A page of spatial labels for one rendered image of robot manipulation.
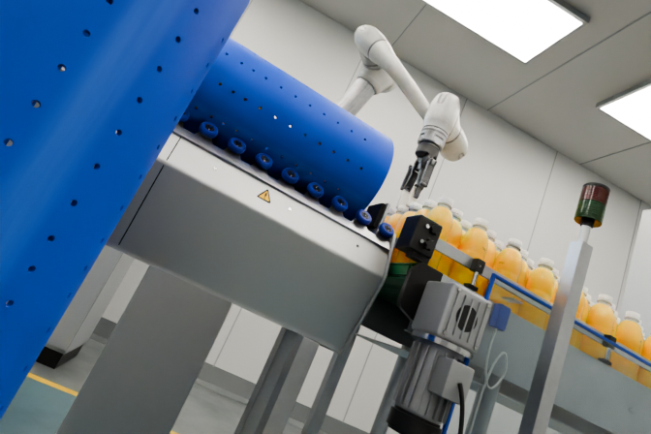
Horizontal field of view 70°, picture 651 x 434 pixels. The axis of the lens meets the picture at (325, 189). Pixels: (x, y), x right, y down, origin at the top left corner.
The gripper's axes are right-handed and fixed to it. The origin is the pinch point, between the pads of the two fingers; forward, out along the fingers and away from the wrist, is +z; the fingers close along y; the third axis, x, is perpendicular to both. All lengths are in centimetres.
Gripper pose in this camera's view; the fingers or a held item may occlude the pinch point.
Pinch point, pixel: (408, 200)
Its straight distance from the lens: 152.2
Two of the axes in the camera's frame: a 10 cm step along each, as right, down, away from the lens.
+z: -4.0, 8.7, -2.9
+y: 3.7, -1.4, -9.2
